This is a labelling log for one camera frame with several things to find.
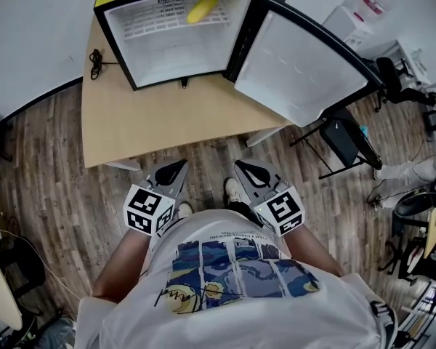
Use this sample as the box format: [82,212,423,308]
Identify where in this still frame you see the black round stool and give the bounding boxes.
[393,190,436,229]

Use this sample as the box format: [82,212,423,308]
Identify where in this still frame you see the grey shoulder strap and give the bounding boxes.
[370,299,399,349]

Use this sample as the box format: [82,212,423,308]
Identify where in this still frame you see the white desk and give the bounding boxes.
[359,40,433,87]

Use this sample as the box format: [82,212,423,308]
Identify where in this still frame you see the black mini fridge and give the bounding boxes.
[93,0,384,129]

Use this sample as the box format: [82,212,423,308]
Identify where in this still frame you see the person's right forearm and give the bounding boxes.
[285,223,346,278]

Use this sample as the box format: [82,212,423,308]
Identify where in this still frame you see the white printed t-shirt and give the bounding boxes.
[74,209,399,349]

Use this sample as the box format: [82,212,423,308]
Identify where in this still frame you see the coiled black cable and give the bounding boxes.
[89,48,119,81]

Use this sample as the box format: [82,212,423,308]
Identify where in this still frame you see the person's left white shoe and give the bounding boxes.
[176,201,195,220]

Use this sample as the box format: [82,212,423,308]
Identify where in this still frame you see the light wooden table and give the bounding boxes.
[81,12,295,172]

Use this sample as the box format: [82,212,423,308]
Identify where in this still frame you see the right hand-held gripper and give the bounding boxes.
[233,159,307,237]

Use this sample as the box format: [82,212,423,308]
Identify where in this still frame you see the light wooden board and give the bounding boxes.
[423,207,436,260]

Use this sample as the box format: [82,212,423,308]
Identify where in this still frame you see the person's left forearm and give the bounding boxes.
[92,227,157,303]

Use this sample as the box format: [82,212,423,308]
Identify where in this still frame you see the black swivel chair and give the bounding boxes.
[379,236,436,287]

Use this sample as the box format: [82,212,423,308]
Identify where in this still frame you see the white water dispenser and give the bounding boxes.
[322,5,376,51]

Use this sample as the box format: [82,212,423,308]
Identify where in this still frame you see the person's black shorts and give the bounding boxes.
[227,199,256,220]

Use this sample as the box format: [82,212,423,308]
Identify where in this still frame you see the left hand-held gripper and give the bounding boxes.
[123,158,190,238]

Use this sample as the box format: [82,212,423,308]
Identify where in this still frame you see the black folding chair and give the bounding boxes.
[289,109,384,180]

